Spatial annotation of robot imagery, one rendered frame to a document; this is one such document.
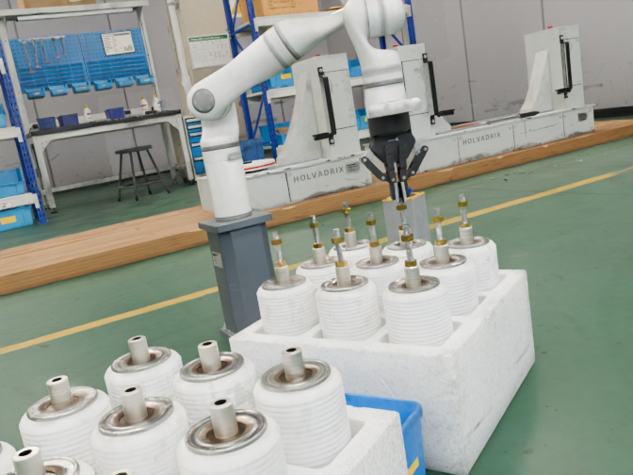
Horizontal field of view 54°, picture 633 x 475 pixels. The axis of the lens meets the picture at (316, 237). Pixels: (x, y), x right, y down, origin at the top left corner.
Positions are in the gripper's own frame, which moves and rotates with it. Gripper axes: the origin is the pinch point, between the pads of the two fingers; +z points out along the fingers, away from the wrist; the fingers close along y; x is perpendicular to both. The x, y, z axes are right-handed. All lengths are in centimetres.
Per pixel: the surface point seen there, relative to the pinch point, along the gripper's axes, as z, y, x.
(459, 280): 12.1, -2.7, 21.2
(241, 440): 10, 30, 62
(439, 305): 12.5, 3.1, 29.8
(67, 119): -48, 193, -507
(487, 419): 32.0, -2.1, 28.5
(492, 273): 15.2, -11.5, 11.4
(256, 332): 17.6, 30.0, 10.7
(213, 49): -104, 51, -635
